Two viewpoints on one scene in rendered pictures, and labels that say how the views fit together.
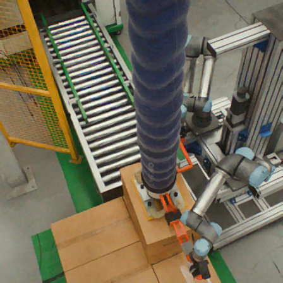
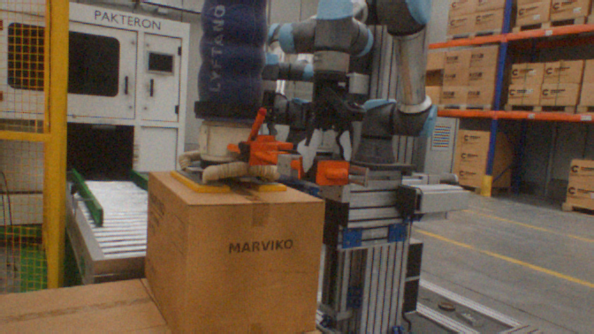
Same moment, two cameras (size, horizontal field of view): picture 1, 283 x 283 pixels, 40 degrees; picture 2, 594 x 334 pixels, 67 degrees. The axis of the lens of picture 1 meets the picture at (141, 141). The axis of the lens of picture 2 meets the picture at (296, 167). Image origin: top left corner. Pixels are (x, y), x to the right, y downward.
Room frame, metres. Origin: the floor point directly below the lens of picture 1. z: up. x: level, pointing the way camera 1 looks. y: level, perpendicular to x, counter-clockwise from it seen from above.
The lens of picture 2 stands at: (-0.26, -0.01, 1.17)
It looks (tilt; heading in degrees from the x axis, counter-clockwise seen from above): 6 degrees down; 348
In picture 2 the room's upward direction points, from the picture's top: 4 degrees clockwise
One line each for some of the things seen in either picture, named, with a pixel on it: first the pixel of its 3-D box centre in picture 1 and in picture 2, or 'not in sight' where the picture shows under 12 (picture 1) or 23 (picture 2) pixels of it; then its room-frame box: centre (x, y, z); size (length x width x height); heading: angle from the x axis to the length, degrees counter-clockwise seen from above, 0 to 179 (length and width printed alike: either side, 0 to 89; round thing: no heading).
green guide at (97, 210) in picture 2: (58, 64); (77, 190); (2.91, 0.78, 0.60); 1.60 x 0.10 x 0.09; 19
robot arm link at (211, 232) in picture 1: (208, 232); (345, 37); (0.76, -0.32, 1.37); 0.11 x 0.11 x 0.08; 49
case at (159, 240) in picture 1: (160, 207); (224, 243); (1.21, -0.10, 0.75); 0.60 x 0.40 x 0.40; 16
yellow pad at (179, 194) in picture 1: (171, 186); (251, 176); (1.26, -0.19, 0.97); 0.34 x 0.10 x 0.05; 17
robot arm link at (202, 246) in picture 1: (201, 248); (334, 27); (0.67, -0.27, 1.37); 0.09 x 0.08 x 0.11; 139
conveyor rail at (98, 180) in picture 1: (64, 96); (72, 216); (2.56, 0.72, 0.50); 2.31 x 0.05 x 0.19; 19
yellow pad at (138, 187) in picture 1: (146, 196); (197, 176); (1.20, 0.00, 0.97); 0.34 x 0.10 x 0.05; 17
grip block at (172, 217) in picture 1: (174, 216); (258, 153); (0.99, -0.17, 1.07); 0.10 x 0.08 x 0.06; 107
